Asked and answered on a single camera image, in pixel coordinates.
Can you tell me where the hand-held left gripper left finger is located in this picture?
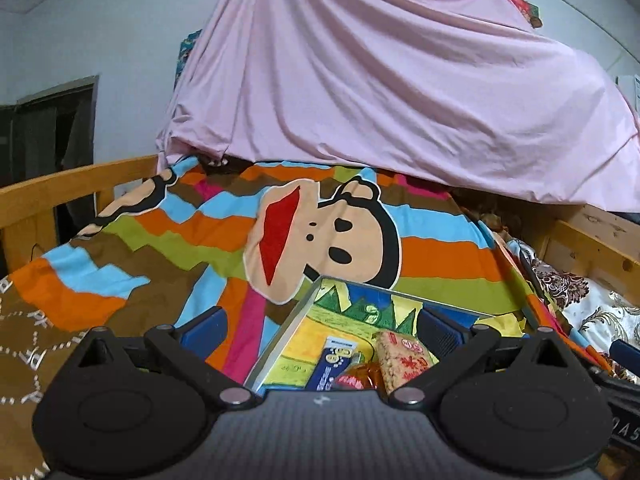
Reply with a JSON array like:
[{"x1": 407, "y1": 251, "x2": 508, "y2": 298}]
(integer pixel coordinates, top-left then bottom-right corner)
[{"x1": 67, "y1": 306, "x2": 261, "y2": 408}]

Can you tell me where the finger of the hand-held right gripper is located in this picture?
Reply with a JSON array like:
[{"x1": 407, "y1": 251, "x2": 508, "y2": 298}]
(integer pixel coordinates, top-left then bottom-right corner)
[{"x1": 611, "y1": 339, "x2": 640, "y2": 372}]

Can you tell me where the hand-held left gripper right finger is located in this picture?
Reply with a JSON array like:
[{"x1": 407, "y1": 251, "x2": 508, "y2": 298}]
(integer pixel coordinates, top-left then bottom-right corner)
[{"x1": 387, "y1": 306, "x2": 581, "y2": 408}]

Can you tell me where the rice cracker packet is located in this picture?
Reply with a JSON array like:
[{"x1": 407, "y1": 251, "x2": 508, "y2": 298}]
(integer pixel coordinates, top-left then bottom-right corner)
[{"x1": 375, "y1": 330, "x2": 441, "y2": 394}]

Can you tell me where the dinosaur print metal tray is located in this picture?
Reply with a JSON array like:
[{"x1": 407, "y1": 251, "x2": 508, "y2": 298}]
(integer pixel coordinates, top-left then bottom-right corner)
[{"x1": 244, "y1": 275, "x2": 527, "y2": 397}]

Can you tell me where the orange red snack packet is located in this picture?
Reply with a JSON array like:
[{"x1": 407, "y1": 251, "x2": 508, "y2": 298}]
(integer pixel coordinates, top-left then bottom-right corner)
[{"x1": 331, "y1": 362, "x2": 384, "y2": 392}]

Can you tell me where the blue snack stick packet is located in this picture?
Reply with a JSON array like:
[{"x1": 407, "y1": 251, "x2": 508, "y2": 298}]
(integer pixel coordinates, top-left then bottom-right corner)
[{"x1": 304, "y1": 337, "x2": 359, "y2": 394}]

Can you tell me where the floral satin quilt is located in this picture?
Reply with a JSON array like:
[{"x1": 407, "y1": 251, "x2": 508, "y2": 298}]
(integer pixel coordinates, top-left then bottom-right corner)
[{"x1": 505, "y1": 237, "x2": 640, "y2": 367}]

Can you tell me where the cartoon monkey printed blanket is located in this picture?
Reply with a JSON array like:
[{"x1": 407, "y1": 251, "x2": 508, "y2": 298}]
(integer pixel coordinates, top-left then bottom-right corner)
[{"x1": 0, "y1": 157, "x2": 613, "y2": 480}]

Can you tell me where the striped monkey blanket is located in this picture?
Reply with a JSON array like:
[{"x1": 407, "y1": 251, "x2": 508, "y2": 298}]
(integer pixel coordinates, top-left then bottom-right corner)
[{"x1": 0, "y1": 155, "x2": 640, "y2": 293}]

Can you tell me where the pink bed sheet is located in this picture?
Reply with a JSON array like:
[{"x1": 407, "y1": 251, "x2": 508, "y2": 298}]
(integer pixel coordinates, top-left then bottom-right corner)
[{"x1": 155, "y1": 0, "x2": 640, "y2": 214}]

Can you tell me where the dark door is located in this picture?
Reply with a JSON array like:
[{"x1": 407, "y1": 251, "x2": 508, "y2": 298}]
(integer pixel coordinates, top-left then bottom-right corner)
[{"x1": 0, "y1": 76, "x2": 100, "y2": 241}]

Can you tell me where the teal floral cloth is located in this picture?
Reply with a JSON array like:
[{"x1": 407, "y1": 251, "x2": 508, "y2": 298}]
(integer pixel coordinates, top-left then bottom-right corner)
[{"x1": 174, "y1": 29, "x2": 202, "y2": 84}]

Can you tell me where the red floral cloth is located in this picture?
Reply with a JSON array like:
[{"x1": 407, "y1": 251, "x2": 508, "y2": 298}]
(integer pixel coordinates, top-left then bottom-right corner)
[{"x1": 502, "y1": 0, "x2": 544, "y2": 29}]

